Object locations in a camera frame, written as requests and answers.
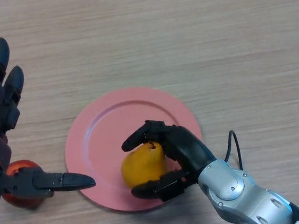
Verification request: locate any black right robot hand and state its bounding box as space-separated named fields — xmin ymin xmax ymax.
xmin=119 ymin=112 xmax=221 ymax=206

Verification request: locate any pink round plate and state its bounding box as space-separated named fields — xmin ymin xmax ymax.
xmin=59 ymin=80 xmax=210 ymax=220

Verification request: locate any red apple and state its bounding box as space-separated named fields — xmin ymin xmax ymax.
xmin=0 ymin=157 xmax=47 ymax=212

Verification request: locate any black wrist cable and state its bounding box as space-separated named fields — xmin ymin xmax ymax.
xmin=221 ymin=129 xmax=244 ymax=173

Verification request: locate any yellow pear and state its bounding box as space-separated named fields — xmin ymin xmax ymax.
xmin=118 ymin=140 xmax=170 ymax=189

